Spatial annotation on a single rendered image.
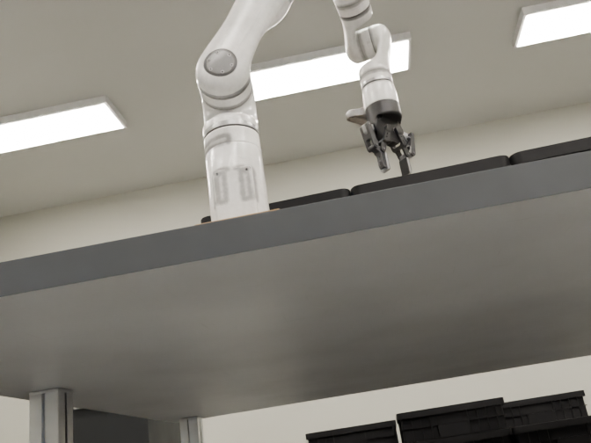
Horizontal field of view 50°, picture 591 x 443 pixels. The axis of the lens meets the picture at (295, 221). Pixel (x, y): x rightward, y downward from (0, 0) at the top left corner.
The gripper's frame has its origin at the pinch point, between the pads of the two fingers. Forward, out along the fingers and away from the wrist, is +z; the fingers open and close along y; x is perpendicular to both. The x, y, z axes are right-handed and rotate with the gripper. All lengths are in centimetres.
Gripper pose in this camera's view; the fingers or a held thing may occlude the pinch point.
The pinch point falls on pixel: (395, 167)
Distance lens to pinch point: 134.2
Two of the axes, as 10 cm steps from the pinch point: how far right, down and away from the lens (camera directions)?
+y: 8.2, 1.0, 5.7
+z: 1.4, 9.2, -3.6
